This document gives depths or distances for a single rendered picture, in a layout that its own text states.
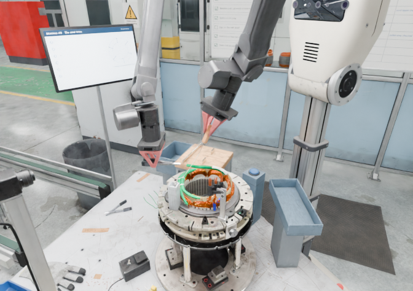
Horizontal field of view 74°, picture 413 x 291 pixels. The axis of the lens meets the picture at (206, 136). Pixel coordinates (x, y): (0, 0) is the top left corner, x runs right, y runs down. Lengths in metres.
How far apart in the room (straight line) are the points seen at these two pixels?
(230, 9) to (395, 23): 1.47
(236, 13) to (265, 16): 2.42
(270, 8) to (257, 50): 0.10
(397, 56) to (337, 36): 2.04
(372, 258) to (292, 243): 1.44
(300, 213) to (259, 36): 0.63
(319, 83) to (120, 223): 1.01
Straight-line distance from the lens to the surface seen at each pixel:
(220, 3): 3.08
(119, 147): 3.59
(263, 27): 0.63
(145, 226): 1.31
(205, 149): 1.27
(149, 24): 0.86
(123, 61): 1.82
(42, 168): 1.97
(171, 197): 0.86
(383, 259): 2.51
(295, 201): 1.08
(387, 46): 2.95
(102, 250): 1.26
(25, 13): 4.46
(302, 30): 1.05
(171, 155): 1.36
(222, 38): 3.09
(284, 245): 1.09
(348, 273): 2.32
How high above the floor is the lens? 1.68
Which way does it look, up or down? 26 degrees down
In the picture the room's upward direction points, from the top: straight up
